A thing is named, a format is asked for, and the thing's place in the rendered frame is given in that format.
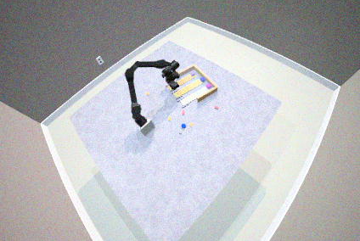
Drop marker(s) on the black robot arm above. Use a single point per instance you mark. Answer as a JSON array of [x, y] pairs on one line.
[[159, 64]]

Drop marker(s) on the white flat strip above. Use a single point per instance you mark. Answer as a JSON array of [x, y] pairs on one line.
[[188, 99]]

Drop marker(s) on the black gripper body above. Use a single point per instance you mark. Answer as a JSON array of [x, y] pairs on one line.
[[169, 79]]

